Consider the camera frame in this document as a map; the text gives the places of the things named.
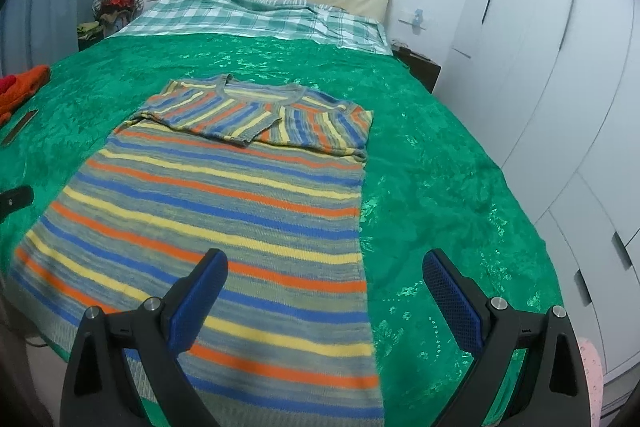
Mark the white wardrobe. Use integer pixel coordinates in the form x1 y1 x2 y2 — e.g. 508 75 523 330
435 0 639 381

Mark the pile of clothes on nightstand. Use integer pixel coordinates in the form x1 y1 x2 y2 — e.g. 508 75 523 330
77 0 144 51

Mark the pink dotted cloth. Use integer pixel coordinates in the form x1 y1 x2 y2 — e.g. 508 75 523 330
578 337 604 427

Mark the striped knit sweater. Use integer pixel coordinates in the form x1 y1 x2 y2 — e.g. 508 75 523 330
6 75 384 426

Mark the orange red garment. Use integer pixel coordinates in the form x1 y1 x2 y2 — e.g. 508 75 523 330
0 65 51 126

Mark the dark wooden nightstand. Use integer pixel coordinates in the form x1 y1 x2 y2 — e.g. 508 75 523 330
390 41 442 93

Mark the smartphone on bed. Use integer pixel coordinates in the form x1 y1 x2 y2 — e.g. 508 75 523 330
1 109 38 147

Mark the green floral bedspread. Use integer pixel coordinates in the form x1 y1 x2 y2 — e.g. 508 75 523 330
1 35 562 426

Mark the green white checked blanket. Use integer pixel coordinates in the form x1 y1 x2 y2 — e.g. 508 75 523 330
116 0 392 55

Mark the blue wall hook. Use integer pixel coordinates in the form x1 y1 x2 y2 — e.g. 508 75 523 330
397 9 426 31

